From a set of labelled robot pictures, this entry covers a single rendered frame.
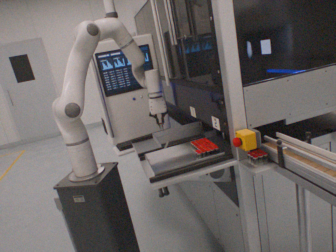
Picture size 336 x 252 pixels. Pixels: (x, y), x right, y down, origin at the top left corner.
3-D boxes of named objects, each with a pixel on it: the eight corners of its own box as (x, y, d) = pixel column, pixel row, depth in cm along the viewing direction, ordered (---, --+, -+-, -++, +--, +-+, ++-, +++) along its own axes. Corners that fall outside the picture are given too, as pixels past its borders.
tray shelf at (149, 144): (198, 126, 190) (198, 124, 189) (252, 159, 124) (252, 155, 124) (132, 144, 179) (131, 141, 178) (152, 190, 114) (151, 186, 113)
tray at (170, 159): (204, 143, 150) (203, 137, 149) (225, 158, 126) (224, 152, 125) (145, 160, 143) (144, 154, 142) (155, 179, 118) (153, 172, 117)
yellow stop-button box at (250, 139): (251, 142, 118) (250, 127, 116) (261, 147, 111) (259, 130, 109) (236, 147, 116) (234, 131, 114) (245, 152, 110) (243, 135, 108)
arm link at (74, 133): (68, 147, 132) (53, 100, 125) (60, 141, 147) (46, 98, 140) (92, 139, 138) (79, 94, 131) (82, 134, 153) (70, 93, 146)
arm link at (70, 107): (74, 121, 142) (82, 125, 129) (50, 116, 135) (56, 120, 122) (96, 30, 143) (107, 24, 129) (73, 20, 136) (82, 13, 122)
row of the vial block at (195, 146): (195, 148, 145) (193, 140, 143) (208, 159, 128) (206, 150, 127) (191, 149, 144) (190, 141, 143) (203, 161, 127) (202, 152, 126)
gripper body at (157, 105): (162, 93, 167) (165, 110, 169) (146, 96, 165) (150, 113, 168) (164, 94, 159) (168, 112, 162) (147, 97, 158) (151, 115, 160)
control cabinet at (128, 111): (163, 124, 236) (144, 31, 215) (171, 128, 219) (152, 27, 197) (106, 141, 219) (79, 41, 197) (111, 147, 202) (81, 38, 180)
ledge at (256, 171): (266, 157, 124) (266, 153, 123) (284, 167, 112) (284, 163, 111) (239, 165, 121) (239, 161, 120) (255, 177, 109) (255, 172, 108)
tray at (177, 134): (200, 125, 185) (200, 120, 184) (216, 134, 160) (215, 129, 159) (153, 138, 177) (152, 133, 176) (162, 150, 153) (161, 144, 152)
